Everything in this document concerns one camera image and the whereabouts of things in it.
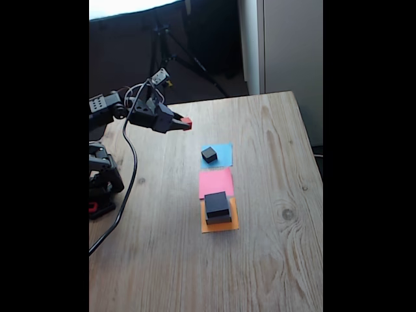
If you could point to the small red cube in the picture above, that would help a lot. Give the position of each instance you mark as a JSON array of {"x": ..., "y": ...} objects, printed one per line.
[{"x": 187, "y": 122}]

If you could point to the small black cube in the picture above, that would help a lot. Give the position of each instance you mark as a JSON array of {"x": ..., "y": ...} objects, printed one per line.
[{"x": 209, "y": 154}]

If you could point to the yellow tripod tag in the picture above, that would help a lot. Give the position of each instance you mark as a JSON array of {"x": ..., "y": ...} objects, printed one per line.
[{"x": 169, "y": 84}]

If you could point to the blue paper sheet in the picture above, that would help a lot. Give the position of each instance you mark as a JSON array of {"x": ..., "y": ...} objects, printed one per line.
[{"x": 225, "y": 154}]

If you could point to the black tripod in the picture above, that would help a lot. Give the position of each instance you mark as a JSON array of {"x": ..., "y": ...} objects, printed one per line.
[{"x": 198, "y": 65}]

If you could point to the pink paper sheet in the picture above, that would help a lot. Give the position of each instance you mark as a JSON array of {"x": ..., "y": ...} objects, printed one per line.
[{"x": 216, "y": 182}]

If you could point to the medium black block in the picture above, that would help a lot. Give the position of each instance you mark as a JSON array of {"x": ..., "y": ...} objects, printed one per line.
[{"x": 216, "y": 203}]

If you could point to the large flat black block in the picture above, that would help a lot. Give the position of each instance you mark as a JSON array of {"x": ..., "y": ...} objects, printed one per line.
[{"x": 221, "y": 221}]

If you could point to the orange paper sheet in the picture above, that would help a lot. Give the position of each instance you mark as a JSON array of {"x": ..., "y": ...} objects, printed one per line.
[{"x": 221, "y": 228}]

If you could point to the red base clamp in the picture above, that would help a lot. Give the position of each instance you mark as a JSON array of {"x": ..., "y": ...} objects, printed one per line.
[{"x": 92, "y": 207}]

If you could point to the bright white panel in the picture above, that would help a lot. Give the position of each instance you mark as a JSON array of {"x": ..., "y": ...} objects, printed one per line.
[{"x": 130, "y": 6}]

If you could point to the white cabinet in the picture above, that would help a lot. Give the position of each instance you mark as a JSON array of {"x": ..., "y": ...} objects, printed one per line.
[{"x": 292, "y": 48}]

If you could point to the bare circuit board camera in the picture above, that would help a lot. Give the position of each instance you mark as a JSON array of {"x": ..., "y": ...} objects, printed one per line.
[{"x": 160, "y": 76}]

